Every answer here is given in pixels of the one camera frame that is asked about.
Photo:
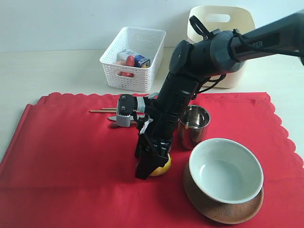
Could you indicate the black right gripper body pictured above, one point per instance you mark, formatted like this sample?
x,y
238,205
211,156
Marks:
x,y
157,132

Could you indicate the red sausage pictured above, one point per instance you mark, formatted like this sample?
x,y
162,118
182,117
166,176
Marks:
x,y
130,62

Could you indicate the white ceramic bowl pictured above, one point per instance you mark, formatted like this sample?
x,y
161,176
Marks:
x,y
226,171

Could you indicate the brown egg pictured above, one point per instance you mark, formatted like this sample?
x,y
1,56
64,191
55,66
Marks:
x,y
120,62

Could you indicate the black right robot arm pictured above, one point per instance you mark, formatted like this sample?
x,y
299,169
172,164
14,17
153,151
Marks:
x,y
192,65

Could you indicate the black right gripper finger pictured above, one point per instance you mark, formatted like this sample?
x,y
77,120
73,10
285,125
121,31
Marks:
x,y
148,163
138,146

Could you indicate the stainless steel cup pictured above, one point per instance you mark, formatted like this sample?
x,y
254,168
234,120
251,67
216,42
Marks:
x,y
193,126

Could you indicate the brown wooden plate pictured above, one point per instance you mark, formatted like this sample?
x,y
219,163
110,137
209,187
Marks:
x,y
220,212

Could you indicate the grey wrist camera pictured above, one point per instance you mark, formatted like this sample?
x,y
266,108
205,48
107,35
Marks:
x,y
131,106

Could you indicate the yellow lemon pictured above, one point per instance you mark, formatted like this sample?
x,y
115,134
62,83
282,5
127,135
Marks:
x,y
160,171

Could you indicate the red scalloped table cloth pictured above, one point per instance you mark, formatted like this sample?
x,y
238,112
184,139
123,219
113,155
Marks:
x,y
65,168

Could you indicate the brown wooden spoon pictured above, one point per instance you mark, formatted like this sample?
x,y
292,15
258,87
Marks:
x,y
115,125

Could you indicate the white perforated plastic basket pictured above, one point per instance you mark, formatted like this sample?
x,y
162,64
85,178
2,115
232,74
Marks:
x,y
144,41

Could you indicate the silver table knife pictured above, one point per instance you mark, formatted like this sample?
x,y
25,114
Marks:
x,y
113,118

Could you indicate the lower wooden chopstick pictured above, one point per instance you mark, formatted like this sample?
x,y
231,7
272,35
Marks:
x,y
102,111

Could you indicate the small milk carton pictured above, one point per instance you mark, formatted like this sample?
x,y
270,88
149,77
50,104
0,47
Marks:
x,y
139,60

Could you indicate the cream plastic bin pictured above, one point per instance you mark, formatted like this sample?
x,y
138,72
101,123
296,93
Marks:
x,y
223,18

